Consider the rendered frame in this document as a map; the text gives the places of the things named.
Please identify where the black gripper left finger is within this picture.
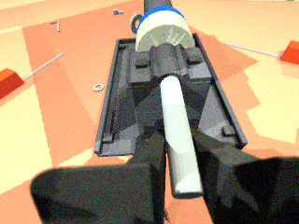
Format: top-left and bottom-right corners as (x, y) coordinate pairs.
(29, 129), (166, 224)

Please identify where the blue disc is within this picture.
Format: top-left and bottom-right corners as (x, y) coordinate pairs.
(137, 6), (185, 31)

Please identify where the black ring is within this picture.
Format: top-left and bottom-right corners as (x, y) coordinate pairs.
(130, 13), (143, 35)

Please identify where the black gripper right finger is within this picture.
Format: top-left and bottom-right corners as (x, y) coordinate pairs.
(190, 127), (299, 224)

